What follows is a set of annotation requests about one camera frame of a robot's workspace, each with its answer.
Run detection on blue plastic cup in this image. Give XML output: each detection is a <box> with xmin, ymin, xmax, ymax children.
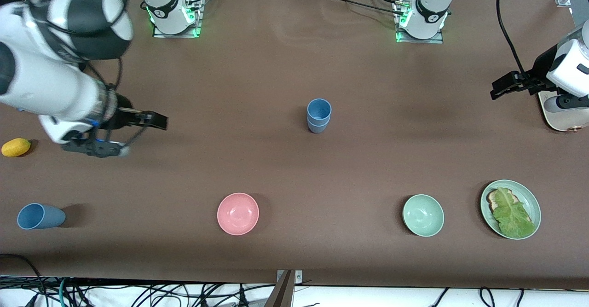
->
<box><xmin>307</xmin><ymin>118</ymin><xmax>331</xmax><ymax>134</ymax></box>
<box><xmin>307</xmin><ymin>98</ymin><xmax>332</xmax><ymax>122</ymax></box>
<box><xmin>17</xmin><ymin>203</ymin><xmax>66</xmax><ymax>230</ymax></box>

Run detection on cream white toaster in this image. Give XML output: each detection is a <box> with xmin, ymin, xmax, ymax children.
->
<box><xmin>538</xmin><ymin>91</ymin><xmax>589</xmax><ymax>133</ymax></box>

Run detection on toasted bread slice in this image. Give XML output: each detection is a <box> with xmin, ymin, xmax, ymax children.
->
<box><xmin>487</xmin><ymin>189</ymin><xmax>520</xmax><ymax>213</ymax></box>

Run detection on yellow lemon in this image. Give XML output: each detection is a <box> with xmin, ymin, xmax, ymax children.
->
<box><xmin>1</xmin><ymin>138</ymin><xmax>32</xmax><ymax>157</ymax></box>

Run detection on pale green plate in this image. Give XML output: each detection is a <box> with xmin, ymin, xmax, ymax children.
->
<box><xmin>480</xmin><ymin>180</ymin><xmax>542</xmax><ymax>240</ymax></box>

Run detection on green lettuce leaf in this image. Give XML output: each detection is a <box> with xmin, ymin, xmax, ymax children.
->
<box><xmin>492</xmin><ymin>187</ymin><xmax>537</xmax><ymax>237</ymax></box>

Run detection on pink bowl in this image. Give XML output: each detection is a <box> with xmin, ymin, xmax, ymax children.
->
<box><xmin>217</xmin><ymin>192</ymin><xmax>260</xmax><ymax>236</ymax></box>

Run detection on brown table cloth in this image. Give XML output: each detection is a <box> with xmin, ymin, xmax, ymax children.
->
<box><xmin>0</xmin><ymin>0</ymin><xmax>589</xmax><ymax>290</ymax></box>

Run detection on pale green bowl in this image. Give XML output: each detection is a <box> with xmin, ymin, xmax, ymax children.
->
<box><xmin>402</xmin><ymin>194</ymin><xmax>445</xmax><ymax>237</ymax></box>

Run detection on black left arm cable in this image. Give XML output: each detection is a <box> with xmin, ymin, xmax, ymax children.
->
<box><xmin>495</xmin><ymin>0</ymin><xmax>527</xmax><ymax>75</ymax></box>

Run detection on black floor cable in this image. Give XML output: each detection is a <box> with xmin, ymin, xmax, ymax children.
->
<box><xmin>0</xmin><ymin>253</ymin><xmax>49</xmax><ymax>307</ymax></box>

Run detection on metal table edge bracket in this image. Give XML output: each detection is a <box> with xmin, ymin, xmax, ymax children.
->
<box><xmin>276</xmin><ymin>270</ymin><xmax>303</xmax><ymax>284</ymax></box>

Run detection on dark metal post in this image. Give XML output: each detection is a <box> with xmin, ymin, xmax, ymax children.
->
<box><xmin>265</xmin><ymin>270</ymin><xmax>295</xmax><ymax>307</ymax></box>

